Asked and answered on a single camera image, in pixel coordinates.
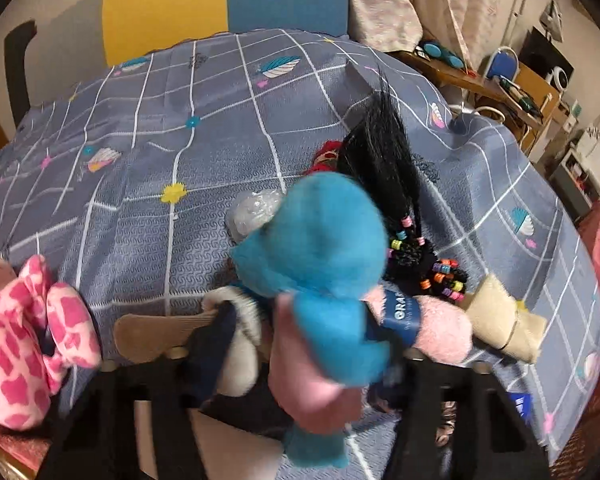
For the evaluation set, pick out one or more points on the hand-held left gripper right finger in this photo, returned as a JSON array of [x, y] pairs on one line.
[[420, 385]]

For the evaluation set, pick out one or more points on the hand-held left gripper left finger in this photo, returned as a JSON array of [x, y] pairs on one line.
[[207, 360]]

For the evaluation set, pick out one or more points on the white sock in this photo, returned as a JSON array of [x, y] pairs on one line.
[[242, 355]]

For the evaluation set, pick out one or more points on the pink fuzzy sock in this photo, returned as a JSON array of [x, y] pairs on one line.
[[440, 330]]

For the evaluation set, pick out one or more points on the cream gauze bandage roll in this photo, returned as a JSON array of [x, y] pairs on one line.
[[500, 320]]

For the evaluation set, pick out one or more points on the blue plush toy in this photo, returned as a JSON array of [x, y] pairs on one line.
[[320, 250]]

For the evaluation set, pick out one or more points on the tan ribbed fabric piece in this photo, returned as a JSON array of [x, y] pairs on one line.
[[150, 335]]

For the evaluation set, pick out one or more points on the clear plastic bag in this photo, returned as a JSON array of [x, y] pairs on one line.
[[252, 212]]

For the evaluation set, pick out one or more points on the pink white patterned plush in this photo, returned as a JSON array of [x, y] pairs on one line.
[[25, 360]]

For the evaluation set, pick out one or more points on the grey checked bedsheet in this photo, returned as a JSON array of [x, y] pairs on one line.
[[180, 135]]

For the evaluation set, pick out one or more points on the black beaded wig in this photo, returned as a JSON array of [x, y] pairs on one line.
[[380, 160]]

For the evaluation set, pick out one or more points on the white shelf unit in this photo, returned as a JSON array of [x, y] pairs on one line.
[[587, 160]]

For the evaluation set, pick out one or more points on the wooden side table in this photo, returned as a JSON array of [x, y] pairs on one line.
[[455, 77]]

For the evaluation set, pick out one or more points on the blue chair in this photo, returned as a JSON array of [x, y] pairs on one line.
[[501, 65]]

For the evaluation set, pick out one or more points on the blue speaker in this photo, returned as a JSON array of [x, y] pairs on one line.
[[437, 52]]

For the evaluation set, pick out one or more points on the white round appliance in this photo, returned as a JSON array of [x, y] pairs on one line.
[[559, 79]]

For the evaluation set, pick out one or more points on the grey yellow blue headboard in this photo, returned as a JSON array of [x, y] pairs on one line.
[[165, 15]]

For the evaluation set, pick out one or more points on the black monitor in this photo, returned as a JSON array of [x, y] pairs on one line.
[[542, 52]]

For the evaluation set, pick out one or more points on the floral curtain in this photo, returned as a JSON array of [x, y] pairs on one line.
[[380, 5]]

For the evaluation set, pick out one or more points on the black bed post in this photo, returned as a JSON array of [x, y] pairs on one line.
[[20, 65]]

